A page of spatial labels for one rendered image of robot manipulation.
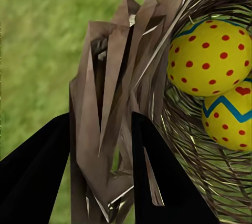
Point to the wicker basket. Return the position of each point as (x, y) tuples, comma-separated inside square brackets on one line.
[(123, 68)]

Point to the easter egg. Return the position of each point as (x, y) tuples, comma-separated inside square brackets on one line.
[(209, 57), (227, 117)]

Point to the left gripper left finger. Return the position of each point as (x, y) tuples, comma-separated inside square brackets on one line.
[(30, 176)]

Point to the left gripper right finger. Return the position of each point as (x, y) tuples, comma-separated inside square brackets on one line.
[(183, 202)]

